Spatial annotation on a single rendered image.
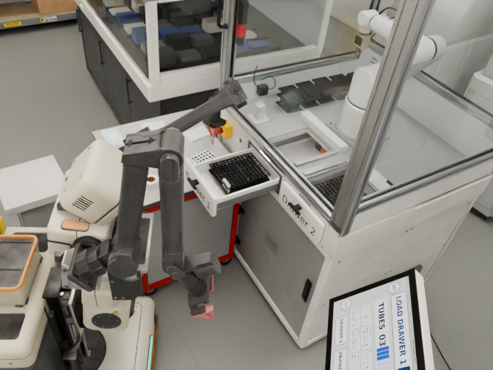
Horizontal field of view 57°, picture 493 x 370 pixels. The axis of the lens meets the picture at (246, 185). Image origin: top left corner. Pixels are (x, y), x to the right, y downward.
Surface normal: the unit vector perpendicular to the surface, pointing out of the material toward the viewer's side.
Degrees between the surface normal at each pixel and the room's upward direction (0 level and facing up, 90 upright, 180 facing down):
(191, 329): 0
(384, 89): 90
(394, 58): 90
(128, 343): 0
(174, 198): 90
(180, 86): 90
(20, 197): 0
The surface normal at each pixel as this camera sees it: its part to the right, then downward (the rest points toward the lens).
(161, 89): 0.50, 0.61
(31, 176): 0.10, -0.73
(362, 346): -0.69, -0.62
